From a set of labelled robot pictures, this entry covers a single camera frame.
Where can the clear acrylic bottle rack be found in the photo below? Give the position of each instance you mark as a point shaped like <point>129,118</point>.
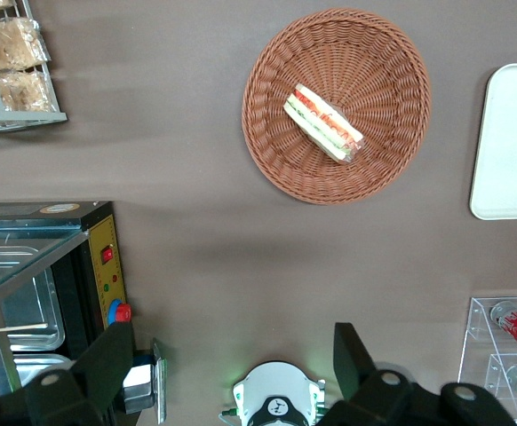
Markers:
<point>476,337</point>

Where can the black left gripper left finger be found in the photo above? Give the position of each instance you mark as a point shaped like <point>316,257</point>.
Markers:
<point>94,381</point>

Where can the cream plastic tray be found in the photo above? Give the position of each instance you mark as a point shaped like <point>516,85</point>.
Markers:
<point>511,142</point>

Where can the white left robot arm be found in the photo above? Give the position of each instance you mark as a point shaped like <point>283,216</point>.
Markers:
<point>276,381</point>

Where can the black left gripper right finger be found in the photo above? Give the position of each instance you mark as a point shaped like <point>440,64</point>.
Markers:
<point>356,390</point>

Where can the tray of packaged snacks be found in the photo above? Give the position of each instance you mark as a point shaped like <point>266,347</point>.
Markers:
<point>18,119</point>

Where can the steel warmer pan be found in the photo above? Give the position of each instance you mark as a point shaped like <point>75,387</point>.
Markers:
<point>41,368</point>
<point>41,310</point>

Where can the large round wicker basket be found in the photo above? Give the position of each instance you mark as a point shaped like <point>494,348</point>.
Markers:
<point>374,66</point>

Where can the black glass food warmer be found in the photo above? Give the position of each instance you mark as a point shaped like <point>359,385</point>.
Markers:
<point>101,231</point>

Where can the triangle sandwich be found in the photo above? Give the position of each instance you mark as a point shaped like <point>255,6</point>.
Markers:
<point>320,122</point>

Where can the wooden skewer stick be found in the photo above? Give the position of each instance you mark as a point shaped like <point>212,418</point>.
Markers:
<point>23,327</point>

